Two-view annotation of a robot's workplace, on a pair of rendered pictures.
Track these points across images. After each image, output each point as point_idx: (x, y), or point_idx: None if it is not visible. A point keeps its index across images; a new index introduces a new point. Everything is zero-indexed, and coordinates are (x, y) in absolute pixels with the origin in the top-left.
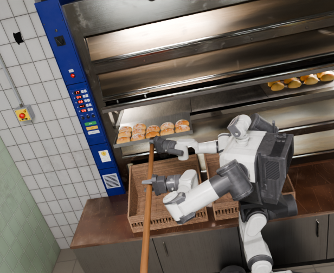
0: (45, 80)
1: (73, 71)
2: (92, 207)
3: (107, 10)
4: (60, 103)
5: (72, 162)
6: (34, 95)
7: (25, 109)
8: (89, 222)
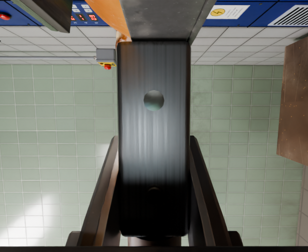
0: (47, 33)
1: None
2: (297, 69)
3: None
4: (87, 29)
5: (204, 39)
6: (80, 44)
7: (98, 62)
8: (295, 109)
